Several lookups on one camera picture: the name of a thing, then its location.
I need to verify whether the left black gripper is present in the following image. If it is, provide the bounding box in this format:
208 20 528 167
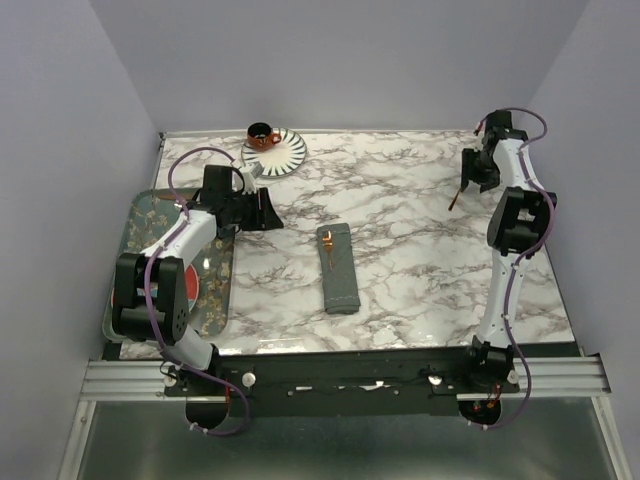
224 187 284 231

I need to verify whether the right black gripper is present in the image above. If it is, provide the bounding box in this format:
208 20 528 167
458 148 499 194

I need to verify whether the gold spoon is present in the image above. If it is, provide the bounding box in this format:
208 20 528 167
448 186 466 211

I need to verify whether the copper fork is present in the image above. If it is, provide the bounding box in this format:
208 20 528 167
322 230 334 270

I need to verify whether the grey cloth napkin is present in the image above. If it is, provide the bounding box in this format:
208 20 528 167
316 223 361 315

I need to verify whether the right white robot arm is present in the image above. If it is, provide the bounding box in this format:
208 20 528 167
459 107 557 392

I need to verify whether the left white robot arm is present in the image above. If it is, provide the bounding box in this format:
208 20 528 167
111 163 283 395

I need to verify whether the white striped saucer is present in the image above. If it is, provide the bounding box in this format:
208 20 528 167
241 127 308 178

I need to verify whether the red and black cup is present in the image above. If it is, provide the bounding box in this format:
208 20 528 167
247 122 282 152

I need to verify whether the red and blue plate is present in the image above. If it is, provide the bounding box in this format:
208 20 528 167
110 264 200 312

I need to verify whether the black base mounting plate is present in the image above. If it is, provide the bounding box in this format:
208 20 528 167
165 347 522 418

